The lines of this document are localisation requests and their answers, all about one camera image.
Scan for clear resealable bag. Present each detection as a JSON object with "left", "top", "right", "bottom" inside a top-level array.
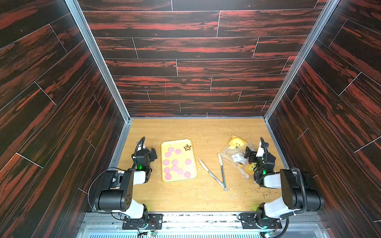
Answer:
[{"left": 221, "top": 144, "right": 255, "bottom": 179}]

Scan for metal tongs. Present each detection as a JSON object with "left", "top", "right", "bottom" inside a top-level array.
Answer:
[{"left": 198, "top": 153, "right": 229, "bottom": 192}]

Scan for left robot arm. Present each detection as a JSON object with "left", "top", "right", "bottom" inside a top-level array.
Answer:
[{"left": 91, "top": 137, "right": 157, "bottom": 224}]

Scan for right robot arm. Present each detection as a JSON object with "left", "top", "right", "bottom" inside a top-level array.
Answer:
[{"left": 244, "top": 138, "right": 324, "bottom": 228}]

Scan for yellow plastic tray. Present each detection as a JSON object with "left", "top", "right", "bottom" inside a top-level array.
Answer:
[{"left": 161, "top": 139, "right": 198, "bottom": 183}]

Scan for star gingerbread cookie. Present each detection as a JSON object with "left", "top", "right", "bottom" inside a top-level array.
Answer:
[{"left": 184, "top": 144, "right": 191, "bottom": 151}]

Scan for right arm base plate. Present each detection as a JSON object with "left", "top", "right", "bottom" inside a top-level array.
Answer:
[{"left": 237, "top": 213, "right": 282, "bottom": 230}]

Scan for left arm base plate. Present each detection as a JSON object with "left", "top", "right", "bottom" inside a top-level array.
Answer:
[{"left": 122, "top": 213, "right": 164, "bottom": 230}]

